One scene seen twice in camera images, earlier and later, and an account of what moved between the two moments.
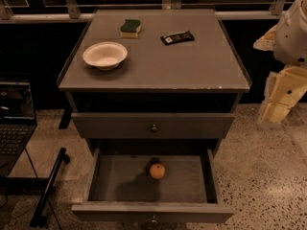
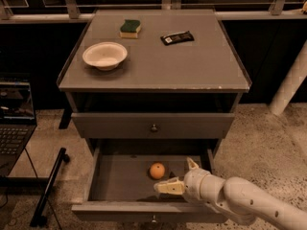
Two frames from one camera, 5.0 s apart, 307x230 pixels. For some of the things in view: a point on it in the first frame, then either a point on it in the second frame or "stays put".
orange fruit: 156,171 stays put
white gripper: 292,43 to 194,181
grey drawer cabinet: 153,91 stays put
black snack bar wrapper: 177,37 stays put
